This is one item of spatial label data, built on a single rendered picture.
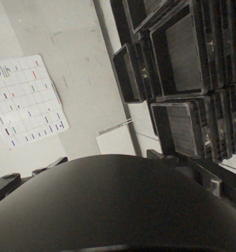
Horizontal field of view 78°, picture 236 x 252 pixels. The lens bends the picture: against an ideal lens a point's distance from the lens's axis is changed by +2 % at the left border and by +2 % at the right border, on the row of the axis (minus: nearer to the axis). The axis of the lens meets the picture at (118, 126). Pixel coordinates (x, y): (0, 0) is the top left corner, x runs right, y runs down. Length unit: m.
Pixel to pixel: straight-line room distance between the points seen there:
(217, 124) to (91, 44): 2.28
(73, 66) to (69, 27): 0.57
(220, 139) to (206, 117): 0.16
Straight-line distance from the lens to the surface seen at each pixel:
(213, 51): 0.87
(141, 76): 1.06
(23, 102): 2.54
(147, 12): 1.04
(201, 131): 0.81
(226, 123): 0.93
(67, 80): 2.53
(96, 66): 2.64
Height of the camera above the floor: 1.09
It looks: 17 degrees down
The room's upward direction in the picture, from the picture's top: 111 degrees counter-clockwise
